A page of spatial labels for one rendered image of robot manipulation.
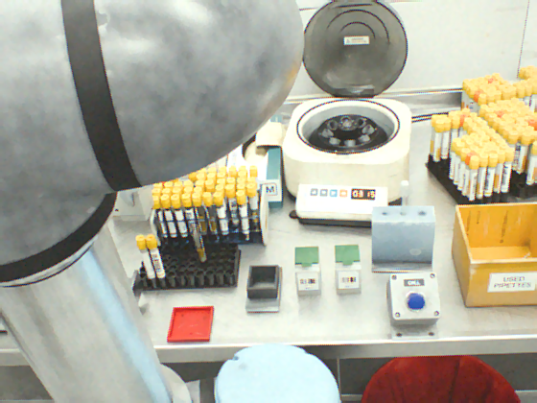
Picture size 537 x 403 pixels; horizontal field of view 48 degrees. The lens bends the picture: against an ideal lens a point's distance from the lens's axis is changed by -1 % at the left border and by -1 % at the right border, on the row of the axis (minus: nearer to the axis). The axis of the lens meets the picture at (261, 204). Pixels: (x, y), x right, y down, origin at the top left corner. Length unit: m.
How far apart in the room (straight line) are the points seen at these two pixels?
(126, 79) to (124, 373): 0.25
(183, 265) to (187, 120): 0.82
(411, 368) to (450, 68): 0.70
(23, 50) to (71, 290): 0.16
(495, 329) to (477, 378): 0.54
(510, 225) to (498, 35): 0.51
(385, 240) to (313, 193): 0.19
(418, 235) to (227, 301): 0.33
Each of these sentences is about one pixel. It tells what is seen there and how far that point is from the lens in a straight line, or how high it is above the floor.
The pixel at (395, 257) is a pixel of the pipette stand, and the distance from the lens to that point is 1.05.
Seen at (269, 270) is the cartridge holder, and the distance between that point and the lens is 1.03.
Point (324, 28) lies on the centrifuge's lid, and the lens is 1.33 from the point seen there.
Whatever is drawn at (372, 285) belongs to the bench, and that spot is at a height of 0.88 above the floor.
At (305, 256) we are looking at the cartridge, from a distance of 0.99.
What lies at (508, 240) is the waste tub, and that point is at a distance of 1.11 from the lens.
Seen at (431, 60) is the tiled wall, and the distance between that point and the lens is 1.44.
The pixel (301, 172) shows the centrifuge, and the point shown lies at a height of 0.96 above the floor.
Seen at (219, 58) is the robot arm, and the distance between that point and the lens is 0.27.
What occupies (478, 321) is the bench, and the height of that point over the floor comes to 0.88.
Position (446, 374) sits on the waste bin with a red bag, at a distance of 1.55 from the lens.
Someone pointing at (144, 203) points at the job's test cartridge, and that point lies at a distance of 0.94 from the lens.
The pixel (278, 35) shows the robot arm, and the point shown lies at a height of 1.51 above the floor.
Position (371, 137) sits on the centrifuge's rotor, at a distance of 1.19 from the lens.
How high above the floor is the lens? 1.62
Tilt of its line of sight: 38 degrees down
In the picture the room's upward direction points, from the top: 8 degrees counter-clockwise
